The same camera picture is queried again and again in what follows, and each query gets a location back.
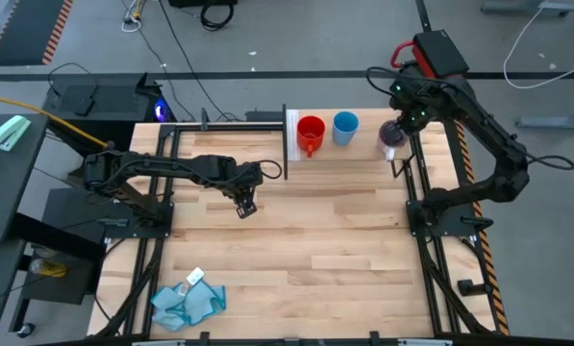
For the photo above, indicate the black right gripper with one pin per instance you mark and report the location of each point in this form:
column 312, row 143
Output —
column 414, row 117

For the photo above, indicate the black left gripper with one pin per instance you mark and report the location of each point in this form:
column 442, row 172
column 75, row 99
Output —
column 243, row 178

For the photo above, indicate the purple and white mug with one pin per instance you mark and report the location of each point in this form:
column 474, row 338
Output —
column 390, row 141

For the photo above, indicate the blue plastic cup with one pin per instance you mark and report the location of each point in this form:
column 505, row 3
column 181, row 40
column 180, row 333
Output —
column 345, row 127

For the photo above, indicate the red mug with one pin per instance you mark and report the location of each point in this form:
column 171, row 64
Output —
column 310, row 132

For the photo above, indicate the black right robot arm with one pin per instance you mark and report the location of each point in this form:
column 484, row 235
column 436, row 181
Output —
column 498, row 139

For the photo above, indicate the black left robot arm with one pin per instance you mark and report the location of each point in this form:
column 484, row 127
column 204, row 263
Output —
column 171, row 165

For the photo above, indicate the wooden shelf with black sides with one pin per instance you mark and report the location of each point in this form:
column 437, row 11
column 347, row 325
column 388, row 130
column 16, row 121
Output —
column 363, row 151

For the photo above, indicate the white card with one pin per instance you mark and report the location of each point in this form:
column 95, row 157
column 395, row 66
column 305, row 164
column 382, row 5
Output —
column 195, row 276

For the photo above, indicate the red and black power box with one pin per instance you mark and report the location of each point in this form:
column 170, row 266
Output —
column 440, row 53

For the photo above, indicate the blue microfibre cloth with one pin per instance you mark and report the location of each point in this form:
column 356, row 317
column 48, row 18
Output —
column 195, row 305

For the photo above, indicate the orange black hazard tape strip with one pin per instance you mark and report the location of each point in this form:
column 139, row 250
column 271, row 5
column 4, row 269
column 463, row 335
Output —
column 488, row 259

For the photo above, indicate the black computer tower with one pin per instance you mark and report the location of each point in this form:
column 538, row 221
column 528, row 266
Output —
column 108, row 106

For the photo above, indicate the black low cart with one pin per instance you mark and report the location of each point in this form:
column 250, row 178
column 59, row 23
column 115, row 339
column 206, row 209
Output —
column 70, row 216

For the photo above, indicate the yellow bottle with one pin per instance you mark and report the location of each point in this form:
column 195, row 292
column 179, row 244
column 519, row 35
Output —
column 51, row 269

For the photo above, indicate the black side desk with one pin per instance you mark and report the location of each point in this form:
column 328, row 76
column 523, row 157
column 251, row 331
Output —
column 7, row 192

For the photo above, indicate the mint green stapler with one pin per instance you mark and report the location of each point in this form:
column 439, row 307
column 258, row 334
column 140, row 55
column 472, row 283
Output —
column 10, row 132

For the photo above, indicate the black mat with orange stripes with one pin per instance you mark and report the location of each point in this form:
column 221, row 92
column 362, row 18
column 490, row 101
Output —
column 27, row 31

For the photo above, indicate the black aluminium table frame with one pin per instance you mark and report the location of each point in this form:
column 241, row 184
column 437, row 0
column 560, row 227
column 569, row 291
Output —
column 159, row 259

